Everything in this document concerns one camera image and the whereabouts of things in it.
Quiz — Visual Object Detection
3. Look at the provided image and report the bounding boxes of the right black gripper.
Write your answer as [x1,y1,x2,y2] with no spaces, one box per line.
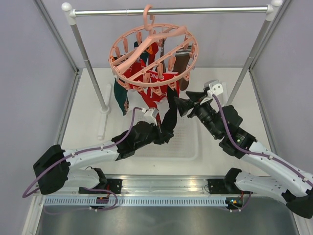
[173,91,221,139]

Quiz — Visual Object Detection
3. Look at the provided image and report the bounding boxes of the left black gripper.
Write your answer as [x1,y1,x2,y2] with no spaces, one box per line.
[135,120,174,150]

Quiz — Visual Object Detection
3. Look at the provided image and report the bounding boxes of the black sock white stripes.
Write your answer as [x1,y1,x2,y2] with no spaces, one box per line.
[161,87,179,133]

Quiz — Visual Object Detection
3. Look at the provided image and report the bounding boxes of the pink round clip hanger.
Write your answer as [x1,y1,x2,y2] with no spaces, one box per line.
[109,4,199,95]

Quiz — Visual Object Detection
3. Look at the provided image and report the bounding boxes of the teal green sock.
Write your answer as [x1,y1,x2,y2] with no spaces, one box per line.
[113,79,129,116]

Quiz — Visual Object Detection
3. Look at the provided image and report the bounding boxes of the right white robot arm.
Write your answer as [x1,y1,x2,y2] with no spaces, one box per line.
[174,92,313,219]

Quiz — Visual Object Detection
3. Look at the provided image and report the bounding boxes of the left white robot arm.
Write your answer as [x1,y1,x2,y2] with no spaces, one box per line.
[33,121,176,195]

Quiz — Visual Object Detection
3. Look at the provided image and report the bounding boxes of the white perforated basket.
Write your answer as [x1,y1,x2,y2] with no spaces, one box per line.
[133,117,199,161]

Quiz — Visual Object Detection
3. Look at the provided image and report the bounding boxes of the red sock white letters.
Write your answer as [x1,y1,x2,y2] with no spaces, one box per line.
[121,61,183,108]

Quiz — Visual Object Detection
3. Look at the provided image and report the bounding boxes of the brown striped sock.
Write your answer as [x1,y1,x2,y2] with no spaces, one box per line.
[173,50,190,91]

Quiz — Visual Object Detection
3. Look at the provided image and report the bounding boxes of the black sock orange cuff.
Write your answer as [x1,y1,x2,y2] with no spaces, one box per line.
[132,43,159,69]

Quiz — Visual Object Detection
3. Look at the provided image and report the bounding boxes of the metal drying rack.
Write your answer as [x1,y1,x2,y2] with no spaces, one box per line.
[62,0,283,113]

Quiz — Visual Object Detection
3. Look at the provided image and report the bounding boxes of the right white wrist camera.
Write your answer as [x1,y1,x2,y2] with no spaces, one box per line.
[204,80,224,97]

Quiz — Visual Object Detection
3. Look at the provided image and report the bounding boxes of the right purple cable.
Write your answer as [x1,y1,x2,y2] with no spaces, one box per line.
[211,94,313,183]

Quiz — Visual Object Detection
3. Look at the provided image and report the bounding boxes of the purple cable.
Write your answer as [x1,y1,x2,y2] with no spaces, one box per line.
[22,107,145,199]
[211,94,313,183]

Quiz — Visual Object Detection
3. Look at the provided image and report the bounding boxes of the metal base rail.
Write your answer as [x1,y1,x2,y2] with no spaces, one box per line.
[106,174,224,196]

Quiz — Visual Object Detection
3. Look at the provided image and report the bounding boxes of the white slotted cable duct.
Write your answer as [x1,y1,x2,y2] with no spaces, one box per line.
[44,196,228,207]

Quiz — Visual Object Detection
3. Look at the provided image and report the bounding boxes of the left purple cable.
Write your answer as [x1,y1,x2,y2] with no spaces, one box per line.
[22,107,145,199]

